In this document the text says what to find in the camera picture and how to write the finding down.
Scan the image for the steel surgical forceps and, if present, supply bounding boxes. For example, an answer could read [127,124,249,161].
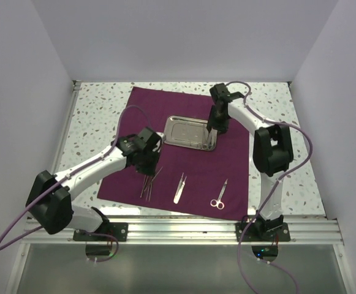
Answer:
[140,175,150,198]

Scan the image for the steel scalpel handle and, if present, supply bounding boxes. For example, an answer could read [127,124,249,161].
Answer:
[173,173,184,204]
[178,176,187,201]

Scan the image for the purple surgical cloth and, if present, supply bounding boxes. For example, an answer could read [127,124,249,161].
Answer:
[97,87,249,221]

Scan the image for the steel surgical scissors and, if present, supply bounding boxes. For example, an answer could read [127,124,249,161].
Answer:
[210,179,228,210]

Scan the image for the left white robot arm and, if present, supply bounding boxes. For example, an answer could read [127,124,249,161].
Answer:
[26,127,165,241]

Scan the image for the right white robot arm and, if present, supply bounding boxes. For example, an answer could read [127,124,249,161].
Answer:
[206,83,294,241]

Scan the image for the steel instrument tray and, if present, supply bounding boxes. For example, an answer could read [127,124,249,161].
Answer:
[164,116,207,151]

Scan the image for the aluminium left side rail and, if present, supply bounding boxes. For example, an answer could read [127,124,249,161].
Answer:
[49,80,82,173]

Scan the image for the aluminium rail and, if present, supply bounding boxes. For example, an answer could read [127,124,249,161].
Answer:
[49,80,82,173]
[20,216,344,245]

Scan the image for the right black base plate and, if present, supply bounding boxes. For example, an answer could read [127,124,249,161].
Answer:
[243,215,291,242]

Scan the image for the aluminium front rail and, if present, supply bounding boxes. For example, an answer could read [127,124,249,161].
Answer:
[20,216,344,245]

